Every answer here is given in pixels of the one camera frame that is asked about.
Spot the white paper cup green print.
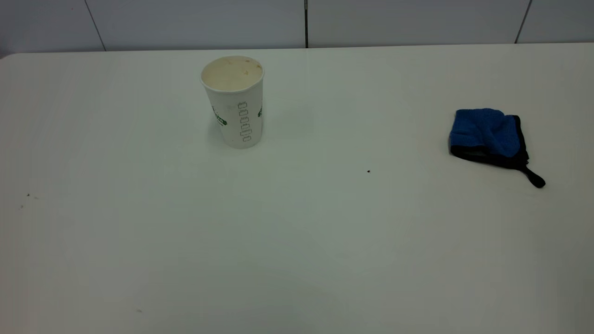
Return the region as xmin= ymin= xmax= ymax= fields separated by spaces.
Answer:
xmin=200 ymin=56 xmax=265 ymax=149

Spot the blue cloth with black trim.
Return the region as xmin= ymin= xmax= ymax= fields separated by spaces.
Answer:
xmin=448 ymin=108 xmax=546 ymax=189

